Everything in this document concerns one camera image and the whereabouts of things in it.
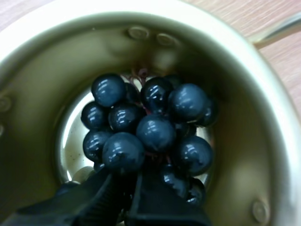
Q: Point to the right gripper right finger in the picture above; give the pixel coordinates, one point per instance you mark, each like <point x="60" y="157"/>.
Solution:
<point x="162" y="204"/>

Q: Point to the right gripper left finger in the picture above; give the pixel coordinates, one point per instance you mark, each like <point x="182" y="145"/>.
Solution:
<point x="77" y="200"/>

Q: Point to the bunch of dark toy grapes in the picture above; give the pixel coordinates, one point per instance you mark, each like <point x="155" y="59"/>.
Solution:
<point x="152" y="131"/>

